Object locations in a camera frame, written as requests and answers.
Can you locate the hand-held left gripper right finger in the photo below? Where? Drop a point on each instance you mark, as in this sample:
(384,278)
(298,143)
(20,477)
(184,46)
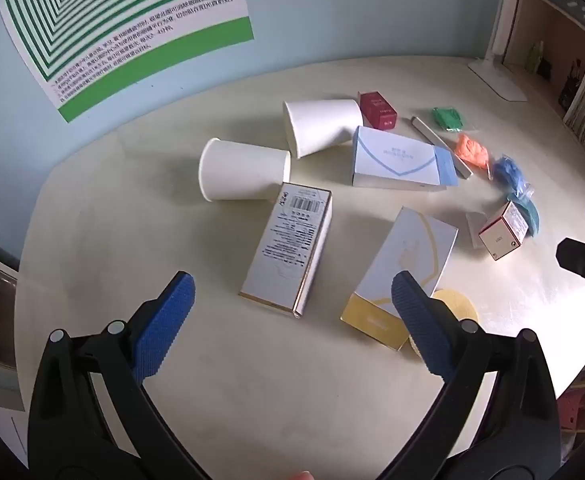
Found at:
(420,327)

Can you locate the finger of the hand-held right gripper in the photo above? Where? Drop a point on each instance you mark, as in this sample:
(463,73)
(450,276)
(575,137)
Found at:
(584,260)

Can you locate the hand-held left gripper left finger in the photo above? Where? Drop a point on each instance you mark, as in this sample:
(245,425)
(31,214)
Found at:
(165,327)

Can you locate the round yellow disc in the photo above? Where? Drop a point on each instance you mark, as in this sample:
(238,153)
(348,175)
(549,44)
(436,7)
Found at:
(455,305)

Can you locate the teal plastic bag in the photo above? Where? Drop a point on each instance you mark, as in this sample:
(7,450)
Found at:
(531,217)

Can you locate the white and yellow box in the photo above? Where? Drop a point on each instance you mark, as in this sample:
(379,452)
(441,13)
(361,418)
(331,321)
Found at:
(412,255)

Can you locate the small red and white box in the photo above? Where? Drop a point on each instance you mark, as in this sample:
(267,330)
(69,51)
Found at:
(502,232)

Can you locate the blue plastic bag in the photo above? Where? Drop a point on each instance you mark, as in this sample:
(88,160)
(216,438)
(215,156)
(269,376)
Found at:
(508,172)

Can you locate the orange plastic bag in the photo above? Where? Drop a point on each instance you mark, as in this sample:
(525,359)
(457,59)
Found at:
(469,152)

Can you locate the white box with barcode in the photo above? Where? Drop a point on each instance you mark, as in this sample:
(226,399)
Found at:
(287,250)

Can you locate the white and blue envelope box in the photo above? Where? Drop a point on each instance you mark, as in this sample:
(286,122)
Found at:
(397,157)

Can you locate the white paper cup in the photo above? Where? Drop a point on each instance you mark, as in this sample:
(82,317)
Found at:
(322,122)
(245,170)

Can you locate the green plastic bag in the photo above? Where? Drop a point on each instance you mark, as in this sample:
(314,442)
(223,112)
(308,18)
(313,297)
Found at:
(448,117)

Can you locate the slim white box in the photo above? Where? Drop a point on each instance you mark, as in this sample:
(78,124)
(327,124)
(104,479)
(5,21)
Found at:
(430,132)

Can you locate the small dark red box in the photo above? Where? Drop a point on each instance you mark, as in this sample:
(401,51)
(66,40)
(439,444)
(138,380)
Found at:
(378,109)

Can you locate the person's left hand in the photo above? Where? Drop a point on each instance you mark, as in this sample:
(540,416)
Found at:
(303,476)

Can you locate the green bottle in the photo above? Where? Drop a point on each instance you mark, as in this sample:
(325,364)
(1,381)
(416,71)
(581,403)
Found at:
(534,57)

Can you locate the white desk lamp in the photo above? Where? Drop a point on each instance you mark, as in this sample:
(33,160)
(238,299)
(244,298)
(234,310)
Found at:
(497,80)

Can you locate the wooden bookshelf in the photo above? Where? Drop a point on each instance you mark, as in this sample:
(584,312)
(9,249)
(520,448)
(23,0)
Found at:
(557,35)

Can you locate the green striped wall poster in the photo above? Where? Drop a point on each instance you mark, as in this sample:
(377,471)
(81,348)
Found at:
(122,20)

